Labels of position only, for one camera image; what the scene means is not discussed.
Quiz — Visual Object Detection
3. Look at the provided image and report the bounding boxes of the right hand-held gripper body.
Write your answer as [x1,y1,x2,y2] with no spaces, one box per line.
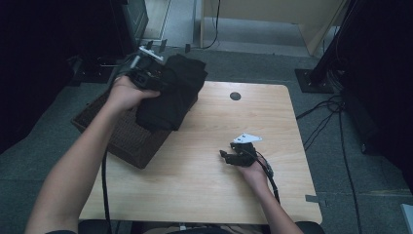
[233,132,263,168]

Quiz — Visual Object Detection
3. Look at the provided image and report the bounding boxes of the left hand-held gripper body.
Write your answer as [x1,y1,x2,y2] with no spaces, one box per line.
[126,46,168,93]

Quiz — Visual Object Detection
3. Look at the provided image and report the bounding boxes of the black pants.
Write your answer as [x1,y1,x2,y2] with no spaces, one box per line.
[134,53,208,133]

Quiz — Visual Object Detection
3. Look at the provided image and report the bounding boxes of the brown wicker basket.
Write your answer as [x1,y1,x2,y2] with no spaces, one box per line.
[71,91,199,170]

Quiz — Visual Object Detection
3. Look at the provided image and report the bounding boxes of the person's right hand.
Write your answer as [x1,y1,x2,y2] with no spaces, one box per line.
[237,159,271,189]

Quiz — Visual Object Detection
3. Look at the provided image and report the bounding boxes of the person's left hand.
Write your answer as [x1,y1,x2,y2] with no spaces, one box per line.
[106,76,162,113]

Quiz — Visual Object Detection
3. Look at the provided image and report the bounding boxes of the dark cabinet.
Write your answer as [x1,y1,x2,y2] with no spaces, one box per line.
[110,0,150,59]

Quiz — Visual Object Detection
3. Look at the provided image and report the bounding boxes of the black stand base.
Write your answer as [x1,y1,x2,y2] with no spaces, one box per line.
[68,55,115,87]

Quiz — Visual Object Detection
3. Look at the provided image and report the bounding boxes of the person's legs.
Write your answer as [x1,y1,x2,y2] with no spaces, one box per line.
[45,218,325,234]

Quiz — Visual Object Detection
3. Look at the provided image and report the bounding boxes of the grey floor tape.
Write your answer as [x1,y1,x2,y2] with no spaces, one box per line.
[305,194,328,208]

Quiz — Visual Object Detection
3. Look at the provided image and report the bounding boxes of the black metal stand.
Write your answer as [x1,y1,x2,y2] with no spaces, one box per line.
[294,0,361,95]

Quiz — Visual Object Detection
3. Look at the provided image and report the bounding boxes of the black curtain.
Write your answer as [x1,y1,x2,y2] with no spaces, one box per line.
[337,0,413,193]

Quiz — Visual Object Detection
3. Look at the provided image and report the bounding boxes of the right hand-held gripper cable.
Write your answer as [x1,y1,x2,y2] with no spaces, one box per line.
[249,149,281,204]

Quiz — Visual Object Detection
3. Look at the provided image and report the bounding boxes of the hand-held gripper cable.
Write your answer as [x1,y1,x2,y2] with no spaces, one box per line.
[100,53,140,234]
[249,149,281,204]

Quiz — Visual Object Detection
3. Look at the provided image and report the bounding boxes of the black hanging cable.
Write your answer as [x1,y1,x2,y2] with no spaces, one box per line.
[203,0,222,50]

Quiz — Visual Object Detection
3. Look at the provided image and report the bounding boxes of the black floor cable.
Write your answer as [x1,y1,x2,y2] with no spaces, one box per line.
[337,101,363,234]
[295,94,344,121]

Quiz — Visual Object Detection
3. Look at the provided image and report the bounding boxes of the left hand-held gripper cable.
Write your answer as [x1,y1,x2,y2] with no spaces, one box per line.
[100,53,140,234]

